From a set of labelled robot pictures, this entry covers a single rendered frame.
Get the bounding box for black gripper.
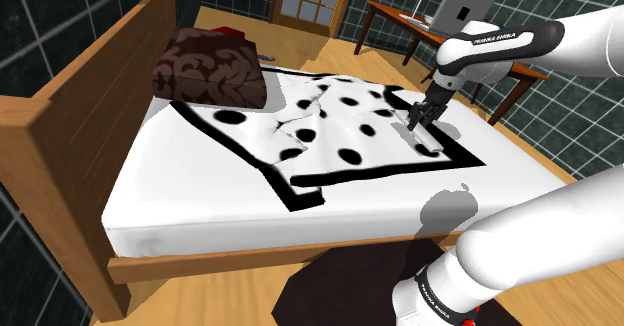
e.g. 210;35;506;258
406;81;456;132

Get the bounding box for white elongated bar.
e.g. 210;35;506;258
392;110;445;154

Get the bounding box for white blanket with black dots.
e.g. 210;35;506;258
168;66;488;214

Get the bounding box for wooden desk with laptop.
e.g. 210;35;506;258
353;0;551;127

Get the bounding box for wooden door with glass panes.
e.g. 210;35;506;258
268;0;360;39

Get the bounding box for red object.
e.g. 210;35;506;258
211;25;246;37

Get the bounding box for brown patterned pillow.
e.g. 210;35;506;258
151;26;269;111

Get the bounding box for wooden bed with white mattress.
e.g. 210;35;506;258
0;0;579;324

